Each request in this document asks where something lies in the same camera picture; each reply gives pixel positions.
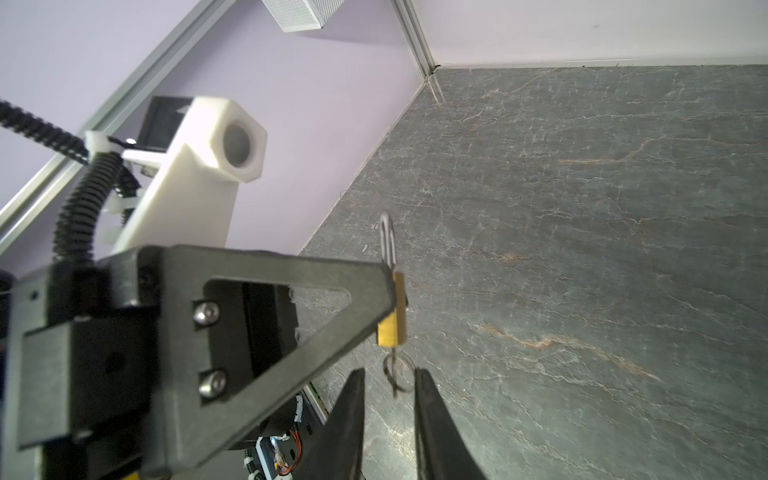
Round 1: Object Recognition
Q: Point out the white mesh square basket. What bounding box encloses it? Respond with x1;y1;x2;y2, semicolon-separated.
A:
262;0;344;33

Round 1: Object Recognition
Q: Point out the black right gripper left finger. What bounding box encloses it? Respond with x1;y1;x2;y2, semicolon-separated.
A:
299;369;366;480

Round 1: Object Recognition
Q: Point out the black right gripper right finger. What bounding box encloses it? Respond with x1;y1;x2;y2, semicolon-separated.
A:
414;368;486;479

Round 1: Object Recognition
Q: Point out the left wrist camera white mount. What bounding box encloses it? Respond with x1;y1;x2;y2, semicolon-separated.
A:
110;96;268;255

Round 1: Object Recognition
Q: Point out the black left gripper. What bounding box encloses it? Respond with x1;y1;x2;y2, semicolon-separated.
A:
0;245;301;480

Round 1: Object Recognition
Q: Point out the brass padlock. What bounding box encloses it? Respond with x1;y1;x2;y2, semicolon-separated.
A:
377;213;407;349

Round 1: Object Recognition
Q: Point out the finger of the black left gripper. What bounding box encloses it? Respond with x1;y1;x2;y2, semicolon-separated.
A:
141;245;392;476

